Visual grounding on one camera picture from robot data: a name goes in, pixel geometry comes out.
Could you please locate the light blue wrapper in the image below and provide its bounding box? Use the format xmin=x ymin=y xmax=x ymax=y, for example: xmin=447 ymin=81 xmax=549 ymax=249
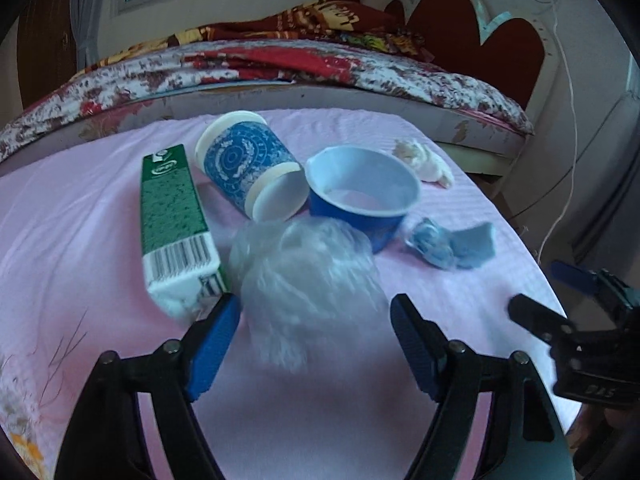
xmin=404 ymin=217 xmax=497 ymax=270

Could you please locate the white bed frame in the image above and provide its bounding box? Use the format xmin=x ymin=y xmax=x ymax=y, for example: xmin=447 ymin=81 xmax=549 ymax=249
xmin=0 ymin=82 xmax=536 ymax=181

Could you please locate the floral quilt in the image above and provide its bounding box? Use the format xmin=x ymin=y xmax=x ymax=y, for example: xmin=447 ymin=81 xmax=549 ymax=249
xmin=0 ymin=40 xmax=533 ymax=161

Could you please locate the pink floral tablecloth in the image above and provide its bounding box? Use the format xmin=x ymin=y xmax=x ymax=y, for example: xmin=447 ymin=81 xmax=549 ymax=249
xmin=0 ymin=107 xmax=583 ymax=480

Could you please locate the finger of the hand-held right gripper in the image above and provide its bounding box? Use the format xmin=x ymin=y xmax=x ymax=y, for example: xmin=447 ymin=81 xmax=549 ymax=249
xmin=507 ymin=294 xmax=580 ymax=346
xmin=550 ymin=260 xmax=602 ymax=297

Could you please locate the blue patterned paper cup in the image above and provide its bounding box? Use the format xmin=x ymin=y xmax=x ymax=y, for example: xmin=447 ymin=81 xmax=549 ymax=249
xmin=195 ymin=110 xmax=311 ymax=223

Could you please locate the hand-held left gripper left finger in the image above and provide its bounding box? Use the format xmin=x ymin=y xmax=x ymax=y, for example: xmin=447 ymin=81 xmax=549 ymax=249
xmin=52 ymin=292 xmax=242 ymax=480

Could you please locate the white tissue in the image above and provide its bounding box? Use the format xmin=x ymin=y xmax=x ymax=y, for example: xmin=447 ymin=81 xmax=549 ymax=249
xmin=392 ymin=139 xmax=455 ymax=188

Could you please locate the colourful printed pillow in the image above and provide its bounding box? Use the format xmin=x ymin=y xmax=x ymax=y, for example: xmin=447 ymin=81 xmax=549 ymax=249
xmin=345 ymin=30 xmax=431 ymax=61

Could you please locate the white power cable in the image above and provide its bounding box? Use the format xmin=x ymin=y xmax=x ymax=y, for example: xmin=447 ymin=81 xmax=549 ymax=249
xmin=537 ymin=0 xmax=583 ymax=261

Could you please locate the blue plastic bowl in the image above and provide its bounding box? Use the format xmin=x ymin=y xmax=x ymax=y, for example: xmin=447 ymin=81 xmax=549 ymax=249
xmin=305 ymin=146 xmax=421 ymax=253

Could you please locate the green carton box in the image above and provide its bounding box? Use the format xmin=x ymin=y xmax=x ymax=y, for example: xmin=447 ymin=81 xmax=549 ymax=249
xmin=139 ymin=143 xmax=231 ymax=318

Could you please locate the clear plastic bag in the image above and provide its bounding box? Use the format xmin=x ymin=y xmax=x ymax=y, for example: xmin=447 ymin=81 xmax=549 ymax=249
xmin=229 ymin=216 xmax=388 ymax=373

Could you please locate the red printed blanket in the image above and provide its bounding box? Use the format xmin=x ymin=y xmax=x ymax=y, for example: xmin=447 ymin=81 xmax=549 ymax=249
xmin=75 ymin=0 xmax=416 ymax=86

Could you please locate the brown wooden door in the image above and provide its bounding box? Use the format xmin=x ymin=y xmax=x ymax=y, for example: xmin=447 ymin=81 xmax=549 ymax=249
xmin=17 ymin=0 xmax=78 ymax=111

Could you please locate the red heart headboard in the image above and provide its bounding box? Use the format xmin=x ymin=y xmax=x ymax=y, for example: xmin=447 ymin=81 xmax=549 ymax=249
xmin=385 ymin=0 xmax=561 ymax=111

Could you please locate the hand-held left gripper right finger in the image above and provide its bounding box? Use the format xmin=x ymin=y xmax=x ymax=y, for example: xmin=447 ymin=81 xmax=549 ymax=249
xmin=390 ymin=294 xmax=576 ymax=480

